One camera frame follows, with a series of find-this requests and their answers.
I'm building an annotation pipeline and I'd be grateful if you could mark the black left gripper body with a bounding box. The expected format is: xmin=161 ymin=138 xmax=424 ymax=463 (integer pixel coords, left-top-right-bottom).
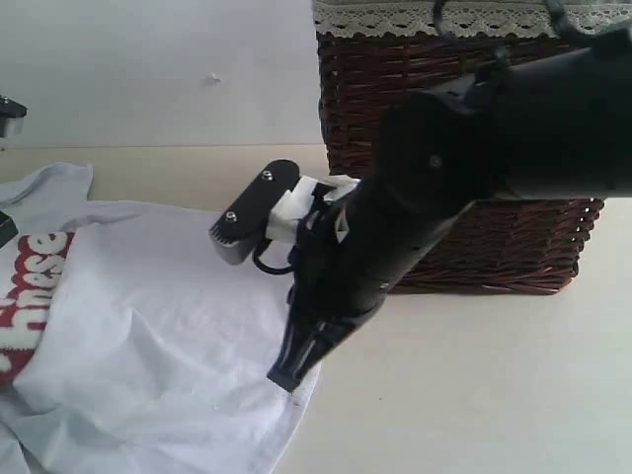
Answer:
xmin=0 ymin=212 xmax=18 ymax=247

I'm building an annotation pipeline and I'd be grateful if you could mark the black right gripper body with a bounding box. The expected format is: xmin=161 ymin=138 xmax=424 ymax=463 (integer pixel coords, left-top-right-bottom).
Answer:
xmin=285 ymin=197 xmax=395 ymax=356

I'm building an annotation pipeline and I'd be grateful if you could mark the white t-shirt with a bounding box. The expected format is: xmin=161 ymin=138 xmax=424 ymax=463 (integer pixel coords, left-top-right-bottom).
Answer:
xmin=1 ymin=163 xmax=316 ymax=473

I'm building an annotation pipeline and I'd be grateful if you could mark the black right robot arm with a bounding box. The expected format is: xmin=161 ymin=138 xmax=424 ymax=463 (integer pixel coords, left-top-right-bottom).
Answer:
xmin=268 ymin=27 xmax=631 ymax=392

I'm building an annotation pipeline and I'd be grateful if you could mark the dark brown wicker basket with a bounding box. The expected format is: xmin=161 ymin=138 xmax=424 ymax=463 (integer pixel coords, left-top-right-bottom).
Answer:
xmin=317 ymin=34 xmax=631 ymax=294

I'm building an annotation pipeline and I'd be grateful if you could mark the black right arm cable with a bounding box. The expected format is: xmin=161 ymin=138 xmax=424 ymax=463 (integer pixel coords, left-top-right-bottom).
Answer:
xmin=429 ymin=0 xmax=603 ymax=75

